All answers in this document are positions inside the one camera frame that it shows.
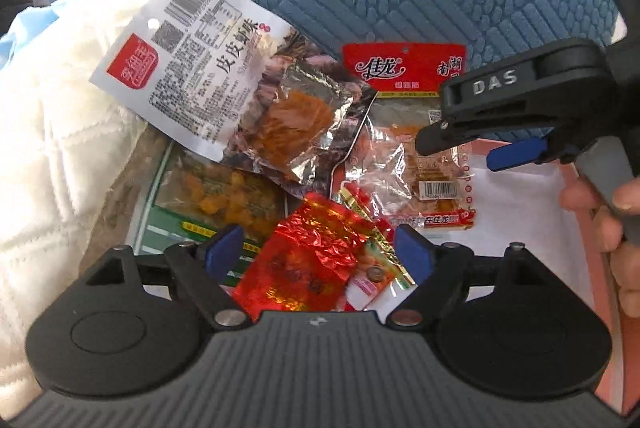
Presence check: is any green orange snack packet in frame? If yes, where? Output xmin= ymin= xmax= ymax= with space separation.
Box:
xmin=127 ymin=142 xmax=288 ymax=288

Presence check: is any red clear snack packet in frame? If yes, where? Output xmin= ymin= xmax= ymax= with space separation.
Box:
xmin=333 ymin=42 xmax=475 ymax=229

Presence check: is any red foil snack packet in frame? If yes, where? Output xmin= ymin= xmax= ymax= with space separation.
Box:
xmin=232 ymin=193 xmax=414 ymax=319

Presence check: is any white shrimp snack packet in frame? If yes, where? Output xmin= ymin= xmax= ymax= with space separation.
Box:
xmin=91 ymin=0 xmax=375 ymax=197

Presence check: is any person's right hand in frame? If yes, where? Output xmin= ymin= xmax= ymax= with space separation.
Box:
xmin=560 ymin=177 xmax=640 ymax=318

